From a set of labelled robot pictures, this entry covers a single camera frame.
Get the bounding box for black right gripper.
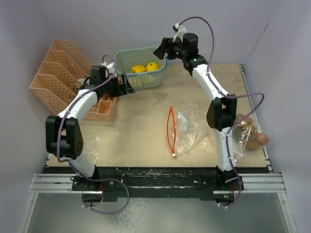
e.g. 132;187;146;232
154;36;188;60

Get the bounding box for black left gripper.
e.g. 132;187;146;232
102;73;135;98

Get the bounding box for yellow fake lemon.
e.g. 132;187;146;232
146;62;160;72

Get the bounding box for yellow fake bell pepper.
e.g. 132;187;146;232
131;65;146;73

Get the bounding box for clear zip bag red seal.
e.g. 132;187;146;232
166;102;211;158

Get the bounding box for tan fake potato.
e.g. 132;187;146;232
245;138;260;151

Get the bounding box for brown fake potato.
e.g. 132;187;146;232
256;133;269;146

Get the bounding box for brown fake mushrooms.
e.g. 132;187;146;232
235;114;258;136

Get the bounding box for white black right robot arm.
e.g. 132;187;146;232
154;33;242;190

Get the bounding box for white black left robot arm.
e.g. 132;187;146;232
45;62;134;190

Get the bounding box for light blue plastic basket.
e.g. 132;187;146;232
114;47;168;89

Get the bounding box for orange mesh file organizer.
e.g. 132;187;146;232
30;39;112;116

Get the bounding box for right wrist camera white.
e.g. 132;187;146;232
173;23;187;42

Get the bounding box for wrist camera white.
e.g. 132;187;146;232
173;23;187;42
102;61;116;73

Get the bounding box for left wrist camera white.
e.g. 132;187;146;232
102;61;116;73

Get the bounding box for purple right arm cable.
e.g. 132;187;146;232
179;16;265;170

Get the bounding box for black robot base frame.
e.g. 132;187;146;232
42;166;245;203

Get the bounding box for aluminium rail frame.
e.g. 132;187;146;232
18;173;73;233

